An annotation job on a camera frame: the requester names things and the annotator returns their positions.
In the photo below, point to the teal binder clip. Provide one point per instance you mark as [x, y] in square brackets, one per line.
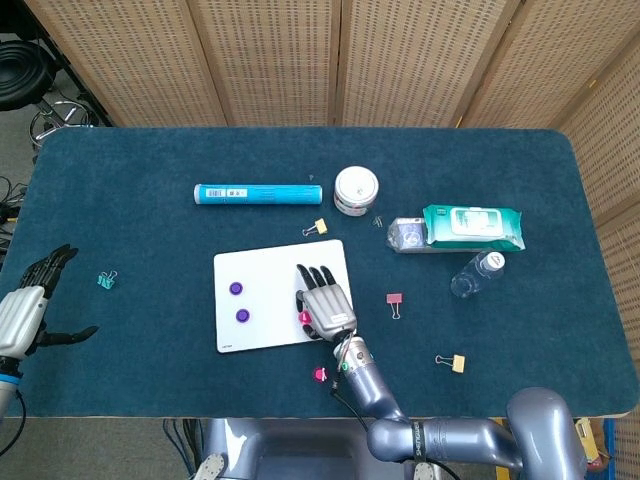
[106, 282]

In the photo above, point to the small yellow binder clip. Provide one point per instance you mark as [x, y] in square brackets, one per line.
[321, 227]

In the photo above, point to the white board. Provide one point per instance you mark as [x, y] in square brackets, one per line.
[265, 280]

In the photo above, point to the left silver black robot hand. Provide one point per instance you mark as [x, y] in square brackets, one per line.
[20, 320]

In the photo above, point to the purple round magnet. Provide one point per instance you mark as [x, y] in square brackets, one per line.
[236, 288]
[242, 315]

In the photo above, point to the green wet wipes pack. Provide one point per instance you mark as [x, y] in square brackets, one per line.
[475, 225]

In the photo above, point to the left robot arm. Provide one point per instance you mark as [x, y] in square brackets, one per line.
[6, 385]

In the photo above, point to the pink round magnet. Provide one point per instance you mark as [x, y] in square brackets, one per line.
[305, 317]
[320, 374]

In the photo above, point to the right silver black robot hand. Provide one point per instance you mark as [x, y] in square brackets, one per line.
[327, 310]

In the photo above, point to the dark blue table mat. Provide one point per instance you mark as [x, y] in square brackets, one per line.
[150, 200]

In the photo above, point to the clear-wrapped tissue packs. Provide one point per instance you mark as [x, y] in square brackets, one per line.
[405, 235]

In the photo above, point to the clear jar of binder clips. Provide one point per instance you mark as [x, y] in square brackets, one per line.
[356, 187]

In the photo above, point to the grey-blue robot torso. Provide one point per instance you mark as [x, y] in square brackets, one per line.
[280, 450]

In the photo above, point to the metal paper clip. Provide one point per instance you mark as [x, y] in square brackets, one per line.
[377, 221]

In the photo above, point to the blue cylindrical roll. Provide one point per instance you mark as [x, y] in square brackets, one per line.
[260, 194]

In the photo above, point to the large yellow binder clip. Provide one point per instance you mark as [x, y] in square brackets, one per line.
[457, 363]

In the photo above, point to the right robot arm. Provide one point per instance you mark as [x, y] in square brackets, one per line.
[375, 395]

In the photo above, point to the pink binder clip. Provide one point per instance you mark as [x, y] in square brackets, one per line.
[394, 298]

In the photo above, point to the clear plastic water bottle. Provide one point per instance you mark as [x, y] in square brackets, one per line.
[470, 282]

